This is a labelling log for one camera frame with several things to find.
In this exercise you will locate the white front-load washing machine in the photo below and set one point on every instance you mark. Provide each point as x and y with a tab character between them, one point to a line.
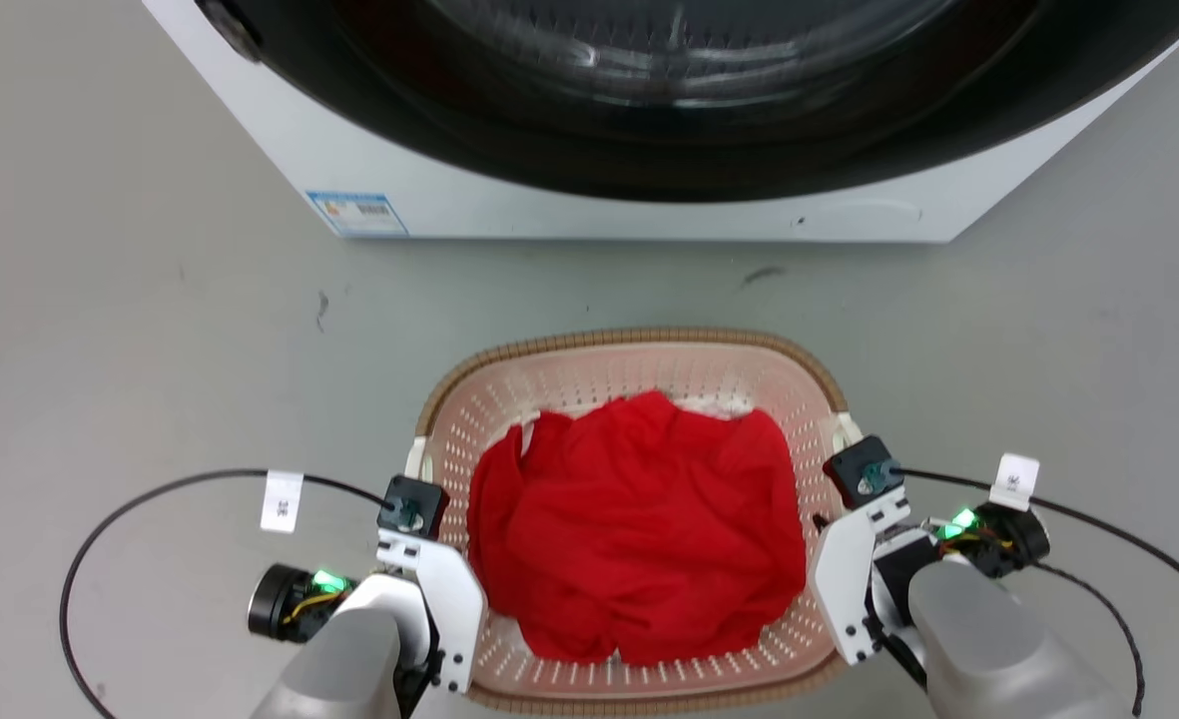
549	212

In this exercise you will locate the beige perforated laundry basket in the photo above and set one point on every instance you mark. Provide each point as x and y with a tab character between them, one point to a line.
599	367

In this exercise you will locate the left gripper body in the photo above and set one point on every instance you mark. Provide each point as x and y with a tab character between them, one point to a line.
449	599

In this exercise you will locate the blue white energy label sticker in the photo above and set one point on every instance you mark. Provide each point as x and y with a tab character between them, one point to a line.
357	213

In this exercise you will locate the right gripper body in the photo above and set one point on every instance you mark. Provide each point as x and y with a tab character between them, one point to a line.
844	584

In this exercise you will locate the white garment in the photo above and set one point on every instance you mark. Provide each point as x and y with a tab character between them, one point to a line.
724	407

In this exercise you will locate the black round washer door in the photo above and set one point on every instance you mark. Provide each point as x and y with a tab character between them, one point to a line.
649	165

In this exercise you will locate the red garment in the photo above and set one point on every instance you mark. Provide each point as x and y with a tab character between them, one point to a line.
639	529

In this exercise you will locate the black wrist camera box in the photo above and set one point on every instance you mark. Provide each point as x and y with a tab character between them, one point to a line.
412	507
864	471

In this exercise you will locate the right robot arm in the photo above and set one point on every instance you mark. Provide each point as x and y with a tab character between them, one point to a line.
998	649

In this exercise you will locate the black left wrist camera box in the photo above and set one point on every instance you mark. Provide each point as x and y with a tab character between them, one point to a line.
412	507

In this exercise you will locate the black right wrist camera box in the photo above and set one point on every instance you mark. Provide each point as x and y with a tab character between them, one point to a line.
864	471

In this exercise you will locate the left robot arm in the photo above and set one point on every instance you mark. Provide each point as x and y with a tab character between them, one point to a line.
339	669

